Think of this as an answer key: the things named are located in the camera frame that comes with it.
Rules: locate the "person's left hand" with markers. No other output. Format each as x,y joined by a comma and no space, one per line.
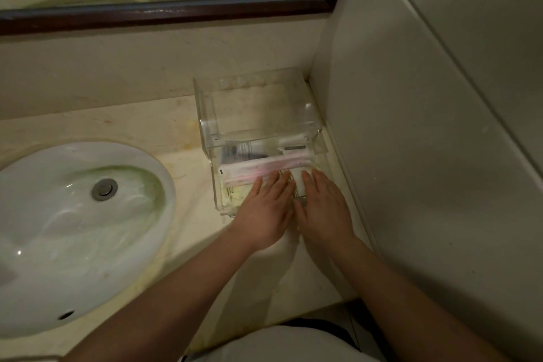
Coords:
263,217

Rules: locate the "person's white shirt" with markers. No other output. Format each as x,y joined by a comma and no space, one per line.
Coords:
275,347

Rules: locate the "small white packet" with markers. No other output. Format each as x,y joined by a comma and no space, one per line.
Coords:
297,181

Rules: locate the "clear acrylic organizer box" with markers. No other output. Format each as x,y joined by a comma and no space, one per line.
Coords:
258,120

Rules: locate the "person's dark shorts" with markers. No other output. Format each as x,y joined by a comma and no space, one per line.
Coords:
322,327

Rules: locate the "person's right forearm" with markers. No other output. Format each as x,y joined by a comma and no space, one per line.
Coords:
403,306

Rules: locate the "person's left forearm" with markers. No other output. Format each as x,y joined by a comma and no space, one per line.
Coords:
169,306

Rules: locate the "person's left little finger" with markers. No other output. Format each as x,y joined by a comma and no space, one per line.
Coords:
256,191

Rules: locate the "person's left middle finger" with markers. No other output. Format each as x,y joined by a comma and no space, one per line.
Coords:
281,184

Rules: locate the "person's right little finger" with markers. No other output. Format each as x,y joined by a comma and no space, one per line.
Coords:
338,198

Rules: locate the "pink striped toothbrush packet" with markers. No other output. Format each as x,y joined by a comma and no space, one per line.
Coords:
254,169

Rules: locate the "person's right middle finger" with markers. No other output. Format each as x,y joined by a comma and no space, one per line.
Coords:
319,181

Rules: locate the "white ceramic sink basin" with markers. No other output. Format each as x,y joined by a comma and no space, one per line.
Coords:
63,238

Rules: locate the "person's right hand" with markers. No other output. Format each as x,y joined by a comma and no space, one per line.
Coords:
324,215

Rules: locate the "metal sink drain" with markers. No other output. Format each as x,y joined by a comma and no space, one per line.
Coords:
104,189

